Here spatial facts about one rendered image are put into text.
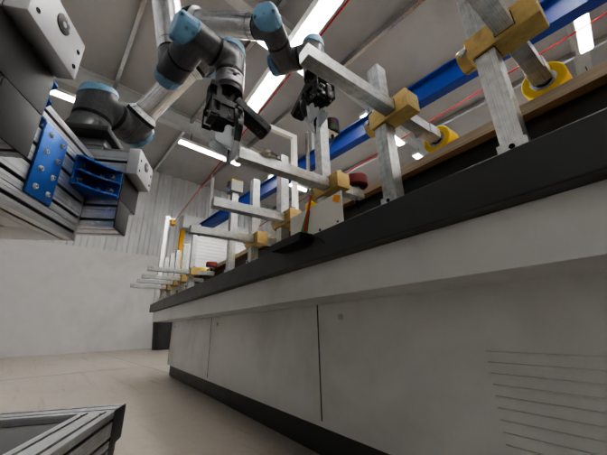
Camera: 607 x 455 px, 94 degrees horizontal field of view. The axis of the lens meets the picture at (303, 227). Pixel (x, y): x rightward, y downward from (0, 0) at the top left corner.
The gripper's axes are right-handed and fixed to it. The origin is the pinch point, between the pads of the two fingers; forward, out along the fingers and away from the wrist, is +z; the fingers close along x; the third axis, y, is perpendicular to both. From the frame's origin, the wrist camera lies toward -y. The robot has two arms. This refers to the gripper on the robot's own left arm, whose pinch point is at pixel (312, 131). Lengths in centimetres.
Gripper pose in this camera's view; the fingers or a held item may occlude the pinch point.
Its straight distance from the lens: 91.9
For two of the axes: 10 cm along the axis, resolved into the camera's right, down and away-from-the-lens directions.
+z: 0.3, 9.4, -3.3
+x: 8.1, 1.7, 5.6
